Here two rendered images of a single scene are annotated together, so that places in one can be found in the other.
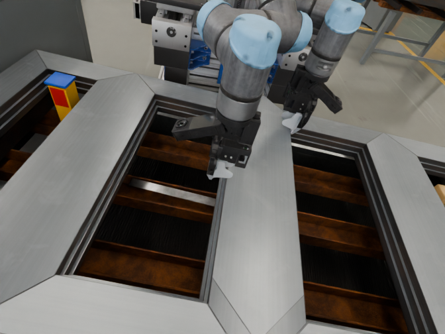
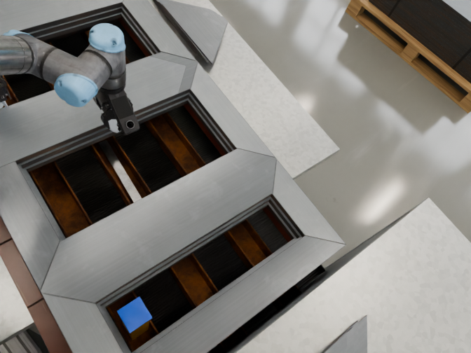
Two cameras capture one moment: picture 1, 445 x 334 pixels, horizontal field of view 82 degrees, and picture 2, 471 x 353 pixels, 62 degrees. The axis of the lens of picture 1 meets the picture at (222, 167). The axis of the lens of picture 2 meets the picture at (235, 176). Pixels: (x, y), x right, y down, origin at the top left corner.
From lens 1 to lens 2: 1.06 m
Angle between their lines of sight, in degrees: 69
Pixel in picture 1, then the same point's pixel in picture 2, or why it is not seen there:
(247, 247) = (148, 87)
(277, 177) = not seen: hidden behind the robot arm
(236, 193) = not seen: hidden behind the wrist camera
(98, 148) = (165, 207)
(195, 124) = (127, 111)
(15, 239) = (243, 177)
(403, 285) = (92, 20)
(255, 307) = (174, 71)
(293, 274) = (142, 63)
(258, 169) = (79, 109)
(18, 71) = not seen: outside the picture
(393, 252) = (71, 26)
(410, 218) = (35, 14)
